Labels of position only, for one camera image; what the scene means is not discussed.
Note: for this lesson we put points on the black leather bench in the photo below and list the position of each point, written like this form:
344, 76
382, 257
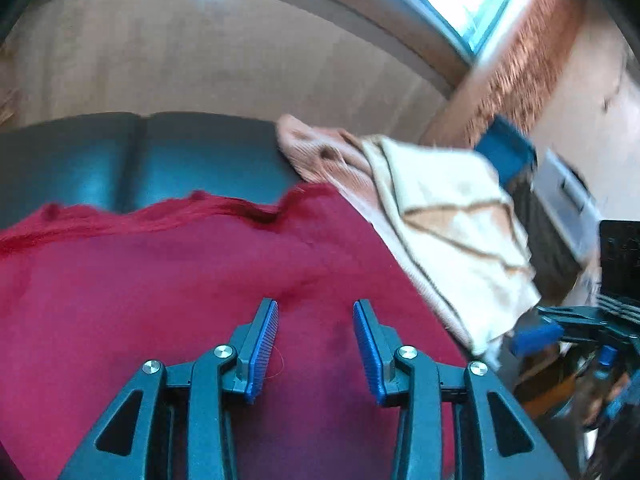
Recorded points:
190, 160

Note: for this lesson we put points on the blue plastic storage box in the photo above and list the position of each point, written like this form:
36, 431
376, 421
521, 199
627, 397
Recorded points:
505, 152

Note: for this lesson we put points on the dark red hooded sweatshirt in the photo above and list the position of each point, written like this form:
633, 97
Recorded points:
150, 280

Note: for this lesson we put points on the white box device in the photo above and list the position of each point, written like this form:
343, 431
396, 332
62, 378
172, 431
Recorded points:
565, 200

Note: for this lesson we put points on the cream knit sweater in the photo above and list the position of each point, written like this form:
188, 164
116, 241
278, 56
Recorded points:
450, 220

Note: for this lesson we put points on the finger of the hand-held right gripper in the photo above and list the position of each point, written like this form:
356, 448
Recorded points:
540, 337
570, 316

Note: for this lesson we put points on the brown patterned curtain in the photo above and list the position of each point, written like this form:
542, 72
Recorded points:
520, 75

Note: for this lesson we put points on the pink knit sweater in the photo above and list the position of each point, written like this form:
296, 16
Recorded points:
320, 160

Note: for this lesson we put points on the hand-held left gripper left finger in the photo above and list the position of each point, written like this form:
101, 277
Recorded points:
262, 350

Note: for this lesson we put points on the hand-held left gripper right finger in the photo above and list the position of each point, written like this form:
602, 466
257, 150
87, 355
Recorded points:
369, 350

